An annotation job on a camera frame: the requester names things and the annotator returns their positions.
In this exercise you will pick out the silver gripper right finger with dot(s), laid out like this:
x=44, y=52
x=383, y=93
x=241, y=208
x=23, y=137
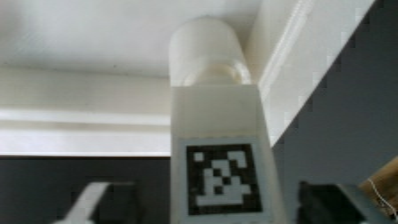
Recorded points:
x=334, y=204

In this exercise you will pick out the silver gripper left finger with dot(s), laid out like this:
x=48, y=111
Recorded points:
x=104, y=205

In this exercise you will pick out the white leg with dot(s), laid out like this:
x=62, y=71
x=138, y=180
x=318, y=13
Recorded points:
x=223, y=185

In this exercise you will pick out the white square table top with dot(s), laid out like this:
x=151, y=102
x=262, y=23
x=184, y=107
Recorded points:
x=83, y=67

